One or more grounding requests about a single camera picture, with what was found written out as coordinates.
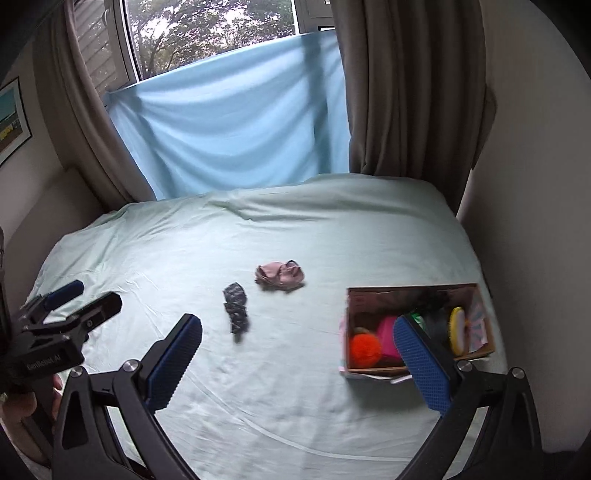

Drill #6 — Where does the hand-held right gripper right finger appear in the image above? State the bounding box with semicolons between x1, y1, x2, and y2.
392;315;543;480

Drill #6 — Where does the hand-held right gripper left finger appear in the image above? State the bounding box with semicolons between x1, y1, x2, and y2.
52;314;203;480

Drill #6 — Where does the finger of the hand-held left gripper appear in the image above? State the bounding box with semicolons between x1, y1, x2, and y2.
28;280;86;320
44;292;123;346

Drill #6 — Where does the pink soft toy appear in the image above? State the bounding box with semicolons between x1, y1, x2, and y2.
376;316;403;358

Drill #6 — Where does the black sock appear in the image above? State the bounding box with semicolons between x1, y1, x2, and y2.
422;309;451;344

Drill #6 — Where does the orange pompom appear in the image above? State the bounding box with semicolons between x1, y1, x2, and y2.
349;333;383;367

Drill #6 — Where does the cardboard box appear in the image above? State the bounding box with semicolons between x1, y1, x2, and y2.
338;283;496;384

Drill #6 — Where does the person's left hand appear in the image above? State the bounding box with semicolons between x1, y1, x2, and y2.
0;373;64;444

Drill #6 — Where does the dark patterned sock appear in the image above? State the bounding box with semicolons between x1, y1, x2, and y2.
223;281;250;344

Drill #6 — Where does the white headboard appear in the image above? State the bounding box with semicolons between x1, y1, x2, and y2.
0;166;105;296

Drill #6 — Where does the pink sock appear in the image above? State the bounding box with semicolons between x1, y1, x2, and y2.
254;260;306;292

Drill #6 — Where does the beige curtain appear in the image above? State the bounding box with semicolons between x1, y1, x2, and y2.
331;0;497;215
32;0;158;208

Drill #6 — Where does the light blue cloth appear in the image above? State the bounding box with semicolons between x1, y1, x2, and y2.
107;30;352;201

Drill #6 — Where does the window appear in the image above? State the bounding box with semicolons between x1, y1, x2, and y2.
65;0;335;90

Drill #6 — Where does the wall poster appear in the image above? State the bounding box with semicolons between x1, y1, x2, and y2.
0;76;34;164

